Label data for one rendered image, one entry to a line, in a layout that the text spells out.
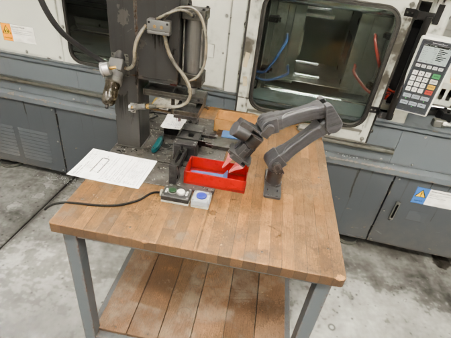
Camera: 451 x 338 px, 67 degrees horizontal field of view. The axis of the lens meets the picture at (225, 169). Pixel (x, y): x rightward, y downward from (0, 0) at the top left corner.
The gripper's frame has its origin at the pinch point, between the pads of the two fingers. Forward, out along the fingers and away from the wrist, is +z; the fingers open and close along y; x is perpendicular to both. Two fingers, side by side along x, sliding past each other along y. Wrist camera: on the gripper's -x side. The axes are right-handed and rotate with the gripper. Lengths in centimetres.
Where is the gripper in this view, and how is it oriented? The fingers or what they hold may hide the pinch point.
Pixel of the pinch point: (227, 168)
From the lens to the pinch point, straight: 138.6
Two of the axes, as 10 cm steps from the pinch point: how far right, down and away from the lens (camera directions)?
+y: -7.9, -5.7, -2.3
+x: -1.4, 5.3, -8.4
